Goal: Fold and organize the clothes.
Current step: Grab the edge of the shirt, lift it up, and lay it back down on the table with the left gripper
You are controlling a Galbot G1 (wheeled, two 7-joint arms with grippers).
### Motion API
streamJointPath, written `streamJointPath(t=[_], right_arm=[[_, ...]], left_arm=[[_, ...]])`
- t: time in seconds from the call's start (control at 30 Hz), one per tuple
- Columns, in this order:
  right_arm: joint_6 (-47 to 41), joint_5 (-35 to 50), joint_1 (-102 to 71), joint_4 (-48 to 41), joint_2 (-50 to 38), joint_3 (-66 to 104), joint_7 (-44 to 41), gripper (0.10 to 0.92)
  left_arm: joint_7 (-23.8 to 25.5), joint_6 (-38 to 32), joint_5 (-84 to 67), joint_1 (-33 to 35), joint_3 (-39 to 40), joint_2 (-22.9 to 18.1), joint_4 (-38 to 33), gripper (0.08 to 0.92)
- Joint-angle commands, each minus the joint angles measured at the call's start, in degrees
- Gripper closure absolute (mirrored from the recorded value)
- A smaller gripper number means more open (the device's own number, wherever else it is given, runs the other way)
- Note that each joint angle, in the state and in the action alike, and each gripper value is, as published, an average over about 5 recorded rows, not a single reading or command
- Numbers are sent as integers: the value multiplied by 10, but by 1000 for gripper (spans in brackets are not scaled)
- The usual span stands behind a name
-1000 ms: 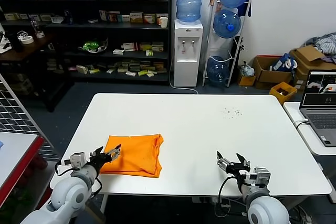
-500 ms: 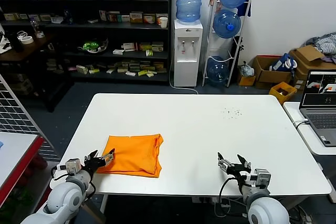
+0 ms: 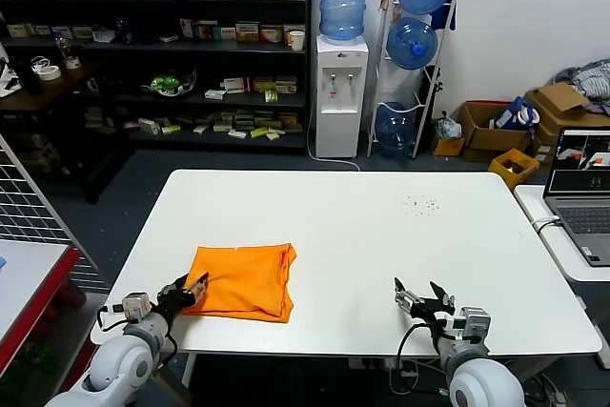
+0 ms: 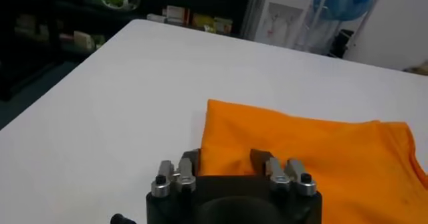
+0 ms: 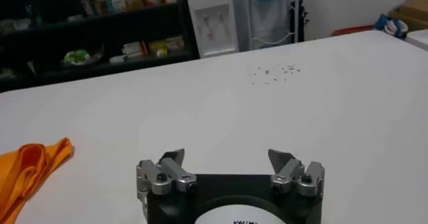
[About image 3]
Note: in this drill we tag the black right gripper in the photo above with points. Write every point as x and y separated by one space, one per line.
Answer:
436 314

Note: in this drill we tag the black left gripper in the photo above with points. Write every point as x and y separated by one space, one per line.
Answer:
167 304

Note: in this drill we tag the orange t-shirt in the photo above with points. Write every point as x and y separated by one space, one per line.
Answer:
248 278

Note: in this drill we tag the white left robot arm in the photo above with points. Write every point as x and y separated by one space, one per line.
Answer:
119 364

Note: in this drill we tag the pile of grey clothes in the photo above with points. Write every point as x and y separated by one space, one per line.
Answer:
588 77

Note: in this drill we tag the white power strip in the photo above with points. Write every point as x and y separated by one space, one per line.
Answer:
376 363

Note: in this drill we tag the scattered grey crumbs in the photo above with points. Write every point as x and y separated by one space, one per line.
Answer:
421 204

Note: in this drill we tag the white side table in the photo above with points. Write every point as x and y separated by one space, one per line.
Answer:
538 245

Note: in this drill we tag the small yellow cardboard box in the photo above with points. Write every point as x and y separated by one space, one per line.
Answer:
448 147

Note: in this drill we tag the yellow plastic bin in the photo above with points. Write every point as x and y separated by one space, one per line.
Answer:
512 172

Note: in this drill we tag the red-edged white table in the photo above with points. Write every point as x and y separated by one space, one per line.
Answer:
28 278

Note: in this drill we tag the open red-rimmed cardboard box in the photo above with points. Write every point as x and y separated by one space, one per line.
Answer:
486 141

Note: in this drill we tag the crumpled clear plastic bag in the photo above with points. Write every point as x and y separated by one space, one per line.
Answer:
449 128

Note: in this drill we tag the grey open laptop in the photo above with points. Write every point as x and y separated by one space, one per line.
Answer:
581 216

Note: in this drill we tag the blue white bag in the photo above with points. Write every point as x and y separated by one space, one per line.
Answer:
512 115

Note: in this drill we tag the white metal jug rack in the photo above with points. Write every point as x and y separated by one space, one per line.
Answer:
431 92

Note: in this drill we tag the bowl with green contents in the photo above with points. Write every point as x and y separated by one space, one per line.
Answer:
167 84

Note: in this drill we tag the black folded tripod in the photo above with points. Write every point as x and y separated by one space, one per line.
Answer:
433 88

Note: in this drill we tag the white water dispenser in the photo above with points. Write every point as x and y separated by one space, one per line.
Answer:
339 103

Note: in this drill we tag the brown cardboard box with flap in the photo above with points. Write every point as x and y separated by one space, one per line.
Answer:
560 103

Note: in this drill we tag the black shelving unit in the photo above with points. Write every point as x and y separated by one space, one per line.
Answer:
143 53

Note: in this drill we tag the dark wooden desk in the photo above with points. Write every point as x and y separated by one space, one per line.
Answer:
47 92

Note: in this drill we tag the white tape roll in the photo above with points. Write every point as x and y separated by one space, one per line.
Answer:
49 73

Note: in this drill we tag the black cylinder container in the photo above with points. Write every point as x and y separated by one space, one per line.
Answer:
27 78

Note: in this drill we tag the yellow white medicine box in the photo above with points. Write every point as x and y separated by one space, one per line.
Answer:
248 33

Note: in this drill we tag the clear plastic bottle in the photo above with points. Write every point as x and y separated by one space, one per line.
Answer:
62 48

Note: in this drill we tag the white paper cup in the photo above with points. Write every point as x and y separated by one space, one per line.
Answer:
297 41

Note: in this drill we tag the dark blue hanging cloth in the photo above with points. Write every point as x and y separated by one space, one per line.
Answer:
445 12

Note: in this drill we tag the upright blue water jug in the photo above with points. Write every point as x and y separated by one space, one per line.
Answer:
344 3

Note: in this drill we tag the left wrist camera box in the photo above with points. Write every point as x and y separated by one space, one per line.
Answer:
136 307

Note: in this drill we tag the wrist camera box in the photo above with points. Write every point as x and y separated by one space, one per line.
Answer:
136 307
474 323

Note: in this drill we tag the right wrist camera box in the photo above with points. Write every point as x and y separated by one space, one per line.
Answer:
474 323

